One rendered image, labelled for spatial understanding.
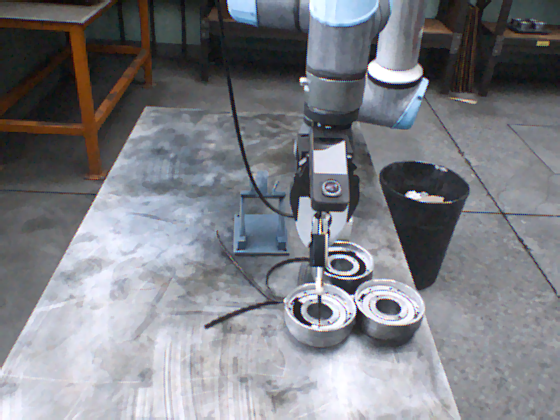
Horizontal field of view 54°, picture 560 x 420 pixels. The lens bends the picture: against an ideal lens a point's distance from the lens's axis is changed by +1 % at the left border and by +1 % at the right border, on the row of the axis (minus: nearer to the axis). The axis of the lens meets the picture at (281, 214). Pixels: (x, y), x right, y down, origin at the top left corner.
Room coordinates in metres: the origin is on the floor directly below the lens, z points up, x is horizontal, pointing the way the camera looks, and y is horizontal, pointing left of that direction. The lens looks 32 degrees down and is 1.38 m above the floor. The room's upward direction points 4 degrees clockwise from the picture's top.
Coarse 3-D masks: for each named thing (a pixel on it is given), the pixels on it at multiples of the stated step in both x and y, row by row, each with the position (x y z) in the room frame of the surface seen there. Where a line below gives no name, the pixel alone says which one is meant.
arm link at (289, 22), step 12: (228, 0) 0.79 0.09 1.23; (240, 0) 0.78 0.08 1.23; (252, 0) 0.77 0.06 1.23; (264, 0) 0.77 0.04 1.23; (276, 0) 0.76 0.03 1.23; (288, 0) 0.76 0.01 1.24; (240, 12) 0.78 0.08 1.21; (252, 12) 0.78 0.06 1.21; (264, 12) 0.77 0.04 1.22; (276, 12) 0.76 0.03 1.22; (288, 12) 0.76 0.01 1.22; (252, 24) 0.79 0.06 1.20; (264, 24) 0.78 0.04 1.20; (276, 24) 0.77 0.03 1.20; (288, 24) 0.77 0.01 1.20
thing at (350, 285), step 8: (328, 248) 0.78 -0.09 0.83; (336, 248) 0.78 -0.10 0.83; (344, 248) 0.79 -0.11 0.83; (352, 248) 0.78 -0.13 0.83; (360, 248) 0.77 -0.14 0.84; (336, 256) 0.76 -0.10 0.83; (344, 256) 0.76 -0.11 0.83; (360, 256) 0.77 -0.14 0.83; (368, 256) 0.76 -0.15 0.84; (328, 264) 0.74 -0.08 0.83; (336, 264) 0.76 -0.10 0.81; (344, 264) 0.76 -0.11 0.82; (352, 264) 0.75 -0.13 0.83; (368, 264) 0.74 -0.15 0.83; (312, 272) 0.72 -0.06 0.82; (336, 272) 0.72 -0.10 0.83; (344, 272) 0.72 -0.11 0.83; (352, 272) 0.72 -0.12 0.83; (368, 272) 0.71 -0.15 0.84; (328, 280) 0.69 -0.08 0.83; (336, 280) 0.69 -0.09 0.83; (344, 280) 0.69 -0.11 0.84; (352, 280) 0.69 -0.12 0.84; (360, 280) 0.69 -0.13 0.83; (368, 280) 0.71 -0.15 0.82; (344, 288) 0.69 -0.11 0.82; (352, 288) 0.69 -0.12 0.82
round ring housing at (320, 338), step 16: (304, 288) 0.66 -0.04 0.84; (336, 288) 0.66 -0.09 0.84; (288, 304) 0.63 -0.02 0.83; (304, 304) 0.63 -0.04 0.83; (352, 304) 0.63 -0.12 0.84; (288, 320) 0.59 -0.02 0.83; (320, 320) 0.60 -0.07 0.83; (336, 320) 0.60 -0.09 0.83; (352, 320) 0.59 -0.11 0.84; (304, 336) 0.57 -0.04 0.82; (320, 336) 0.57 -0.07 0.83; (336, 336) 0.57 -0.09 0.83
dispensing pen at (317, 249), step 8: (320, 216) 0.67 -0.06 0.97; (320, 224) 0.66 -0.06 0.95; (320, 232) 0.66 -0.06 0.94; (320, 240) 0.64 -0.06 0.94; (312, 248) 0.64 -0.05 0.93; (320, 248) 0.63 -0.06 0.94; (312, 256) 0.63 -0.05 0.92; (320, 256) 0.62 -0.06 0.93; (312, 264) 0.62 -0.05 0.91; (320, 264) 0.62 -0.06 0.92; (320, 272) 0.62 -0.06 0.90; (320, 280) 0.62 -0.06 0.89; (320, 288) 0.61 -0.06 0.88; (320, 296) 0.61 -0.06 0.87; (320, 304) 0.60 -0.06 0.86; (320, 312) 0.59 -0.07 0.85
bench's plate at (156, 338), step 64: (192, 128) 1.32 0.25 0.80; (256, 128) 1.35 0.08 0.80; (128, 192) 0.97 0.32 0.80; (192, 192) 0.99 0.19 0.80; (64, 256) 0.74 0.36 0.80; (128, 256) 0.76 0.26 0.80; (192, 256) 0.77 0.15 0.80; (256, 256) 0.78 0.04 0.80; (384, 256) 0.81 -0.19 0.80; (64, 320) 0.59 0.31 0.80; (128, 320) 0.60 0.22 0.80; (192, 320) 0.61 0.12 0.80; (256, 320) 0.62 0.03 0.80; (0, 384) 0.47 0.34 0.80; (64, 384) 0.48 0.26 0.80; (128, 384) 0.48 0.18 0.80; (192, 384) 0.49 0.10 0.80; (256, 384) 0.50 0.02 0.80; (320, 384) 0.51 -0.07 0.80; (384, 384) 0.51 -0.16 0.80; (448, 384) 0.52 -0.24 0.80
